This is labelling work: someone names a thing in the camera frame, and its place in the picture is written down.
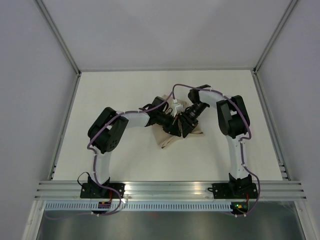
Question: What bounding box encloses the purple cable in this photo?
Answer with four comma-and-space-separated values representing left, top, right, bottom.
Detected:
171, 83, 263, 201
86, 96, 173, 187

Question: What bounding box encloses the left aluminium frame post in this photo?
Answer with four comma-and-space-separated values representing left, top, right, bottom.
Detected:
33, 0, 81, 77

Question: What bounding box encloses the aluminium mounting rail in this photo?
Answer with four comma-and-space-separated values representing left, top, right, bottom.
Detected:
33, 180, 307, 202

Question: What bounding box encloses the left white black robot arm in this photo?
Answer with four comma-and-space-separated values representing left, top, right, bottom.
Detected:
87, 96, 182, 198

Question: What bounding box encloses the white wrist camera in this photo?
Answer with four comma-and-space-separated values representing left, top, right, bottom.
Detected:
167, 105, 184, 117
171, 99, 185, 111

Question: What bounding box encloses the beige cloth napkin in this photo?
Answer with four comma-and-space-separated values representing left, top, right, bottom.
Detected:
151, 95, 204, 149

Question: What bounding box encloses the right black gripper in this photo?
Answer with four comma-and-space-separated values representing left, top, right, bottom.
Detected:
177, 101, 209, 138

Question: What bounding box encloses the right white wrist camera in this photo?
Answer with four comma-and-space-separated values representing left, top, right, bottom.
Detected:
171, 99, 185, 111

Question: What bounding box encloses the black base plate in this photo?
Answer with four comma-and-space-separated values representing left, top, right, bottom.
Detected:
207, 183, 258, 200
80, 182, 125, 200

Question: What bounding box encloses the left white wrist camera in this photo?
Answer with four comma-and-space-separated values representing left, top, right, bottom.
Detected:
167, 105, 184, 117

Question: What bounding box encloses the aluminium frame post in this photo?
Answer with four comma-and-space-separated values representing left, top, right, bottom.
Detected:
33, 0, 81, 77
251, 0, 300, 75

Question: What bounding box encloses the right aluminium frame post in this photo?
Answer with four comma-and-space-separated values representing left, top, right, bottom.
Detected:
251, 0, 300, 75

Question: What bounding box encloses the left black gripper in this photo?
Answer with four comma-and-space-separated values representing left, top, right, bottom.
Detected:
155, 112, 180, 138

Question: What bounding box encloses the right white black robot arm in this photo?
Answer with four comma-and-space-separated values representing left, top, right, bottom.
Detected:
179, 85, 252, 198

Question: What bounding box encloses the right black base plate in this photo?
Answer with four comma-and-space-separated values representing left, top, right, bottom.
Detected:
207, 183, 258, 200

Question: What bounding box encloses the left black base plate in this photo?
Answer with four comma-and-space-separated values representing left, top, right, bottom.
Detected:
80, 182, 125, 200

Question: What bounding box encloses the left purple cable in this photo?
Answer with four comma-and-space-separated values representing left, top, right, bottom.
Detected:
86, 96, 173, 187

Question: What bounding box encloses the white slotted cable duct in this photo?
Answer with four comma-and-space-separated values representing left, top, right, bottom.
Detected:
45, 201, 232, 212

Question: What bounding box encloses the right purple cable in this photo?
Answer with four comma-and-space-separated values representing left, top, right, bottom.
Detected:
171, 83, 263, 201

